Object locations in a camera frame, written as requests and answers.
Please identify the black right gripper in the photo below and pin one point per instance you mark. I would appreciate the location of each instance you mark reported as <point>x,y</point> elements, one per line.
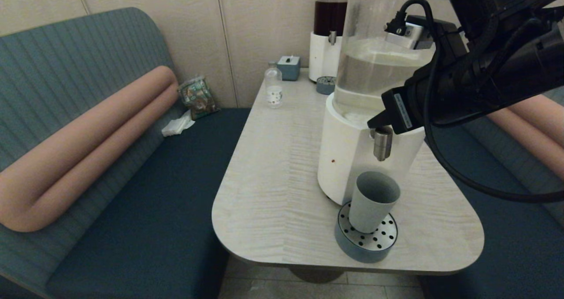
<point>440,96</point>

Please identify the large metal dispenser tap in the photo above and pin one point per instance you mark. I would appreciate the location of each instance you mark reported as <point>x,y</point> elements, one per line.
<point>382,145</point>

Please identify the grey plastic cup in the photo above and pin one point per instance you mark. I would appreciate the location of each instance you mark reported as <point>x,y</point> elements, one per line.
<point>370,211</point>

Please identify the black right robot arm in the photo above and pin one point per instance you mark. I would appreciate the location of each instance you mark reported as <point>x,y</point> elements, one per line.
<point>520,48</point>

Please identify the clear water dispenser white base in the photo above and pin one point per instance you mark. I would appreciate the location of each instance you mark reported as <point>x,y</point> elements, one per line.
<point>343,153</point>

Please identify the small blue perforated drip tray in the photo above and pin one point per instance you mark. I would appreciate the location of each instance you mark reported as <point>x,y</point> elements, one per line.
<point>325,86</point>

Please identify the dark drink dispenser white base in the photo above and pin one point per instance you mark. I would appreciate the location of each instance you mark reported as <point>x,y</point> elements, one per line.
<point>321,57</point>

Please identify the small metal dispenser tap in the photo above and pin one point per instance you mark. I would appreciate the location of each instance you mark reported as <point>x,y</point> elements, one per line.
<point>332,37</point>

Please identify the blue-grey tissue box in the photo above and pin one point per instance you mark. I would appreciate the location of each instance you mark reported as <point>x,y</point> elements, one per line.
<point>288,68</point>

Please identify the clear plastic bottle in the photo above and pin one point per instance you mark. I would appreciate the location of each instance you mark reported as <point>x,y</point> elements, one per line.
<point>273,89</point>

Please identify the large blue perforated drip tray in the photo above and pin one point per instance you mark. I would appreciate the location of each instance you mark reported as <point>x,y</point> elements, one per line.
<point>354,250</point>

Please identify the pink bolster cushion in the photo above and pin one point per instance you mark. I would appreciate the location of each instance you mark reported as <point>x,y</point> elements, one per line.
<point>88,149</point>
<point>533,131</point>

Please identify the printed snack bag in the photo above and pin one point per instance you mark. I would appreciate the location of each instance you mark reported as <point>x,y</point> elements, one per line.
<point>198,97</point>

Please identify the teal upholstered bench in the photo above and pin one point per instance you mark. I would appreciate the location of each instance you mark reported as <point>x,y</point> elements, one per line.
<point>506,255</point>
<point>154,224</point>

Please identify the crumpled white tissue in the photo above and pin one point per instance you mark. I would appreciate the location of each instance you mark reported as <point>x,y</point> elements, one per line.
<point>177,125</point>

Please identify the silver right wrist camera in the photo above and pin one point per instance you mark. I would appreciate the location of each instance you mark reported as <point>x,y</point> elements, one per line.
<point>407,32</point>

